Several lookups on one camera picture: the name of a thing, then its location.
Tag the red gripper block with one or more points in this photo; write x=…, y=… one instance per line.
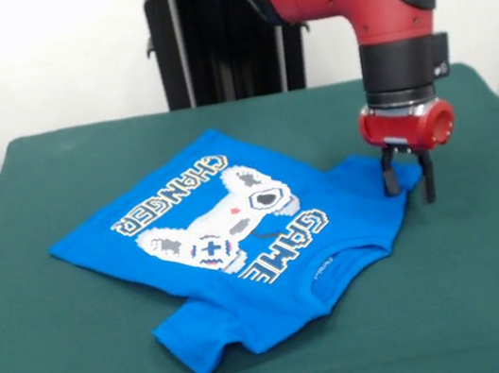
x=398, y=130

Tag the blue printed shirt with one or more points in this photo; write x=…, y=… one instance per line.
x=197, y=329

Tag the dark green table cloth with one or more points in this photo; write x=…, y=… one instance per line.
x=481, y=253

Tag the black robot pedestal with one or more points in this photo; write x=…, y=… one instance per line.
x=207, y=50

